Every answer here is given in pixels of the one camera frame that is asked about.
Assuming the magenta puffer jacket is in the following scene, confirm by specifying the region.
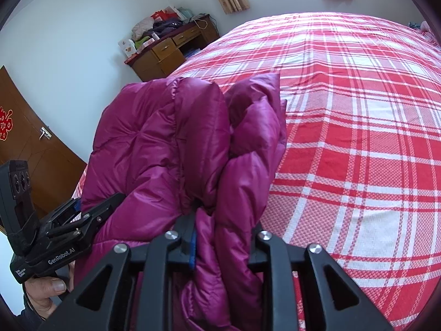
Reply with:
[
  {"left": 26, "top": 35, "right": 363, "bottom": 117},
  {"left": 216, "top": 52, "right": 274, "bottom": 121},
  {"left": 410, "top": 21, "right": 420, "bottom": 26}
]
[{"left": 74, "top": 73, "right": 286, "bottom": 330}]

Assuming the red plaid bed sheet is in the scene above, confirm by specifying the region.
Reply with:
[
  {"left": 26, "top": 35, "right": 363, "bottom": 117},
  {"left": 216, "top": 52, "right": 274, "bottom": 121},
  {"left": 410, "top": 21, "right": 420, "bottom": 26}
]
[{"left": 71, "top": 11, "right": 441, "bottom": 331}]

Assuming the clutter pile on desk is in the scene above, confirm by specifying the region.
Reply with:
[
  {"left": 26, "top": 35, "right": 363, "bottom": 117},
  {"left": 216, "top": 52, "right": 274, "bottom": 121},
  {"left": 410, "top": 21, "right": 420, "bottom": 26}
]
[{"left": 118, "top": 6, "right": 209, "bottom": 58}]

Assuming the brown wooden door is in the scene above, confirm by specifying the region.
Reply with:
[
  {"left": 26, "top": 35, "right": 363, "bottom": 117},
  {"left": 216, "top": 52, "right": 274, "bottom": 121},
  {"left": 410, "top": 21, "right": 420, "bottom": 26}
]
[{"left": 0, "top": 67, "right": 86, "bottom": 218}]

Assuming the pink folded quilt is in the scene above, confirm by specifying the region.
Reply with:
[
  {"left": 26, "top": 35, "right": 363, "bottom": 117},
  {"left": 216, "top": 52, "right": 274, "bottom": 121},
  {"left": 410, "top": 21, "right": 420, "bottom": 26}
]
[{"left": 419, "top": 21, "right": 440, "bottom": 47}]

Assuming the person's left hand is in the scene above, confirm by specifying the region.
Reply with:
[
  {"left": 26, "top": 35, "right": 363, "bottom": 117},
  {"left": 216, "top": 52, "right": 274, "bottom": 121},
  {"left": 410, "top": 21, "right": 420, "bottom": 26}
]
[{"left": 24, "top": 262, "right": 75, "bottom": 320}]

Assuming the brown wooden desk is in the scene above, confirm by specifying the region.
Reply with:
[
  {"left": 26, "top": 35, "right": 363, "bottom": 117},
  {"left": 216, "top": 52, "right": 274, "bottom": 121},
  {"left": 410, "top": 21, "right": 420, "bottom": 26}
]
[{"left": 124, "top": 14, "right": 220, "bottom": 81}]

